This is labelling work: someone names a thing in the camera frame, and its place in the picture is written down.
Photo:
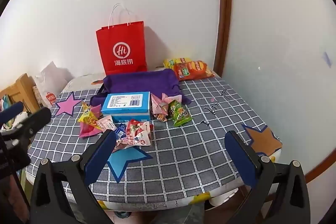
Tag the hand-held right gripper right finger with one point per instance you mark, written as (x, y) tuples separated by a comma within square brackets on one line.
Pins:
[(237, 158)]

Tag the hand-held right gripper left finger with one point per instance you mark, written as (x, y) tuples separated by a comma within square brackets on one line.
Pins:
[(101, 153)]

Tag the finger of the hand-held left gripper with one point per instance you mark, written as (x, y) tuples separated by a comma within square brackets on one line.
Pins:
[(39, 117), (10, 111)]

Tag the white pink candy packet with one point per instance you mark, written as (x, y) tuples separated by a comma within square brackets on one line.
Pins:
[(123, 143)]

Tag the yellow pink snack packet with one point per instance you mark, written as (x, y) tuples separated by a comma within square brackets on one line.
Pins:
[(88, 132)]

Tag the small blue snack packet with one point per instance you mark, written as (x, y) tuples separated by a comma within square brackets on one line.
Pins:
[(119, 130)]

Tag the small pink white packet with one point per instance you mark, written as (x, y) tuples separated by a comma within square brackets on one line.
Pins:
[(105, 123)]

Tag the yellow triangular snack packet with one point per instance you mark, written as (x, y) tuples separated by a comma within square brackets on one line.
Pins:
[(90, 120)]

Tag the red white snack packet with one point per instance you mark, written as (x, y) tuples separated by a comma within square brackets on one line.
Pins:
[(143, 139), (135, 127)]

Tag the green snack packet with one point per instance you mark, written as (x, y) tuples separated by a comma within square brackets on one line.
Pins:
[(178, 112)]

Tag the pale pink snack packet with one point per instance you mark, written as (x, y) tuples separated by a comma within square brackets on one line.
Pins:
[(158, 103)]

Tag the wooden chair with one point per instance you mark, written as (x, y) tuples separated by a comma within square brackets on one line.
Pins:
[(22, 90)]

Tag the white plastic bag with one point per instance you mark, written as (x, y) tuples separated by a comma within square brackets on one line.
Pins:
[(52, 79)]

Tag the blue tissue box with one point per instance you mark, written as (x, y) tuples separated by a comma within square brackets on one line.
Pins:
[(126, 108)]

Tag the grey checked tablecloth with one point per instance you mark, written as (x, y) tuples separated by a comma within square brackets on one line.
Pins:
[(183, 150)]

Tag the purple cloth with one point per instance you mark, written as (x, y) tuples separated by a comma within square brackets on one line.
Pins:
[(141, 81)]

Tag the brown baseboard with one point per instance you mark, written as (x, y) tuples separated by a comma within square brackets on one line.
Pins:
[(321, 166)]

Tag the orange chips bag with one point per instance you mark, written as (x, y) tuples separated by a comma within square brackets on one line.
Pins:
[(194, 70)]

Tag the red paper bag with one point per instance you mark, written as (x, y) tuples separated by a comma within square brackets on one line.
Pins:
[(120, 37)]

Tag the yellow chips bag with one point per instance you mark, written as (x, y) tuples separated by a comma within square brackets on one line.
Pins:
[(174, 61)]

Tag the brown wooden door frame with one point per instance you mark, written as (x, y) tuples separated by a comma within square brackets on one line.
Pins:
[(223, 16)]

